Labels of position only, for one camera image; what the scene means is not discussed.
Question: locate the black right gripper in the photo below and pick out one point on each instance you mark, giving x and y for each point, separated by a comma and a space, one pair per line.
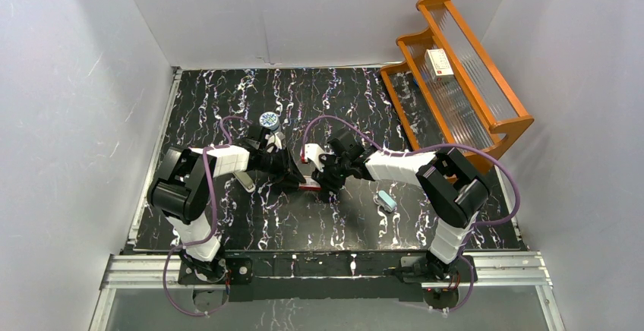
323, 178

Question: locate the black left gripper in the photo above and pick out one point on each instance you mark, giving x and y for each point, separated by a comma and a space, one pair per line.
281, 166

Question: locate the cream white stapler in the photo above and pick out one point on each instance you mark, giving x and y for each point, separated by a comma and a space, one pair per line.
246, 181

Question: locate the white red staple box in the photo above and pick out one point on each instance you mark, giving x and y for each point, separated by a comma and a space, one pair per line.
309, 185

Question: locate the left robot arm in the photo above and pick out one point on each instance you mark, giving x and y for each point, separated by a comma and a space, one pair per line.
182, 187

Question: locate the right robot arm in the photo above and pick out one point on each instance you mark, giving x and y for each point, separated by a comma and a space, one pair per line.
453, 186

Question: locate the light blue eraser block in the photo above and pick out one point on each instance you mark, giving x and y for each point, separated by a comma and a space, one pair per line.
385, 202

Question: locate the blue white round tin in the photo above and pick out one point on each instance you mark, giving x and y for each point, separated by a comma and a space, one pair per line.
270, 121

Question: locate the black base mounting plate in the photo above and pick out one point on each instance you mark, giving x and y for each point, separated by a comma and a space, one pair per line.
393, 275

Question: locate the orange wooden shelf rack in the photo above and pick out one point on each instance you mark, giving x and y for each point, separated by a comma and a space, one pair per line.
477, 108

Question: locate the white red box on shelf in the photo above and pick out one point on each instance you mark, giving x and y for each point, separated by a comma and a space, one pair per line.
438, 64

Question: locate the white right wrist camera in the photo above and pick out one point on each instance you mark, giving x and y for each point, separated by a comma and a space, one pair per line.
311, 152

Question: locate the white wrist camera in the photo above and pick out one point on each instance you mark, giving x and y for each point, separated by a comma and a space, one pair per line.
275, 142
311, 152

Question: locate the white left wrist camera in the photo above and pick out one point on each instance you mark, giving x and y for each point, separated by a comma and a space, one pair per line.
275, 142

